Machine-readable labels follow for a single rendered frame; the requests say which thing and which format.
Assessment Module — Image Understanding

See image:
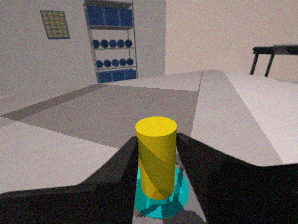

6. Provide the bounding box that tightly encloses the yellow cylinder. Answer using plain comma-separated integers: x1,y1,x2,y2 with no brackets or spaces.
135,117,177,200

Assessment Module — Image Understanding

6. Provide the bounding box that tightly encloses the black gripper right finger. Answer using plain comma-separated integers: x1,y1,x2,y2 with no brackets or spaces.
176,133,298,224

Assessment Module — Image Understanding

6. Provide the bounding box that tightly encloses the cyan circle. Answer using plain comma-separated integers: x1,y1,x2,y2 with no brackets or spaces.
134,167,189,218

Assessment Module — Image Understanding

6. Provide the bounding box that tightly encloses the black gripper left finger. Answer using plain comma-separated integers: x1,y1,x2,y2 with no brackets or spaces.
0,136,139,224

